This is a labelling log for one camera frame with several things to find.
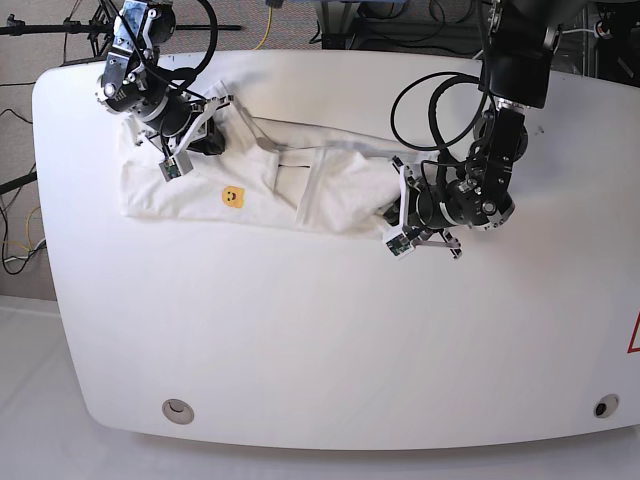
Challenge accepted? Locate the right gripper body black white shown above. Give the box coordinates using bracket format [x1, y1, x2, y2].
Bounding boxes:
[134, 95, 234, 157]

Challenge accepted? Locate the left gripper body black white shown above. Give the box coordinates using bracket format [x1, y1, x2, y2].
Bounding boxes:
[391, 156, 462, 259]

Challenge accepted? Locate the white printed T-shirt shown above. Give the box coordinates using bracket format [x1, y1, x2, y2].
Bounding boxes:
[115, 99, 435, 239]

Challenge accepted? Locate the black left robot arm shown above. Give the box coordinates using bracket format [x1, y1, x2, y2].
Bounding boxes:
[384, 1, 562, 258]

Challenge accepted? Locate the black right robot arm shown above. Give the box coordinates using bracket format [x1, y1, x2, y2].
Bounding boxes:
[97, 1, 225, 165]

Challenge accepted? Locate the black tripod pole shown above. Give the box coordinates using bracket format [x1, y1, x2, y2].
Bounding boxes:
[1, 21, 243, 36]

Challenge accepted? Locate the right table grommet hole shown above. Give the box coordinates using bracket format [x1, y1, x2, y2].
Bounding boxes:
[593, 394, 620, 418]

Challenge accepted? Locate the table grommet hole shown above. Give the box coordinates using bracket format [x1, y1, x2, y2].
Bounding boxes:
[162, 399, 195, 425]
[593, 394, 620, 418]

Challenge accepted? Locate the left table grommet hole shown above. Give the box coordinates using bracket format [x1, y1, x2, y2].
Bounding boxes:
[162, 399, 195, 425]

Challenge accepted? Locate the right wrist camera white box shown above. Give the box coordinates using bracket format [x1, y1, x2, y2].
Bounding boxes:
[159, 152, 193, 182]

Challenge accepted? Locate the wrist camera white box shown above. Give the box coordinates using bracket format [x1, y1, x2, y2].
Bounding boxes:
[383, 226, 415, 259]
[159, 152, 193, 182]

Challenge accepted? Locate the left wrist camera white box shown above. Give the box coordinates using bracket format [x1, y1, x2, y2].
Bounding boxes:
[383, 226, 415, 259]

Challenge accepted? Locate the yellow cable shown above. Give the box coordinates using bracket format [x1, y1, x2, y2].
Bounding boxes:
[253, 0, 282, 52]

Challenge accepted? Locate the black floor cable left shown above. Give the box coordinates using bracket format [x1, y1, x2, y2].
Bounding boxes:
[0, 107, 48, 275]

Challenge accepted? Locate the black cables bundle top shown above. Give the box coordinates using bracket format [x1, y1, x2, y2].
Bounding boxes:
[308, 0, 496, 59]

